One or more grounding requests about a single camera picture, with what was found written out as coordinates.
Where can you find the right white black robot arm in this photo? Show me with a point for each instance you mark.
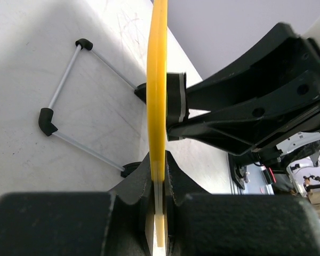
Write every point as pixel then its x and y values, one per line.
pixel 296 147

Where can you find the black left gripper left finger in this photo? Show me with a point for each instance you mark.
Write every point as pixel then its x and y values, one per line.
pixel 115 222

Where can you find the silver wire whiteboard stand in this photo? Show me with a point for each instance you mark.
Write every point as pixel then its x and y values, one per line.
pixel 94 110

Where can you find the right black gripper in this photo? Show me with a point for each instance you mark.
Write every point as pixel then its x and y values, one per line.
pixel 268 94

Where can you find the black felt whiteboard eraser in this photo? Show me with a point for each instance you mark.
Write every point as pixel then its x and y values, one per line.
pixel 177 108

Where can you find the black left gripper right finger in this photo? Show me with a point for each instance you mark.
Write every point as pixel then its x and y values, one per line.
pixel 200 223

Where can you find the yellow framed whiteboard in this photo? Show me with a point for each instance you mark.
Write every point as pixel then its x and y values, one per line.
pixel 156 109

